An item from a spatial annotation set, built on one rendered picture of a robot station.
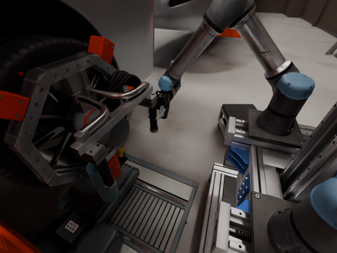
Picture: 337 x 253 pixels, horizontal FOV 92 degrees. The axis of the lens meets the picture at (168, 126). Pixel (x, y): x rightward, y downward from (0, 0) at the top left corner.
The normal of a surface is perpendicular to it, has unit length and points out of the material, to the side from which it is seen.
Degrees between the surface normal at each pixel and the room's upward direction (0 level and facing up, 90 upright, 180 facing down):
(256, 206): 0
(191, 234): 0
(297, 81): 7
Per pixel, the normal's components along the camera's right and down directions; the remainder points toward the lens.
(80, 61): 0.91, 0.28
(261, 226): 0.00, -0.76
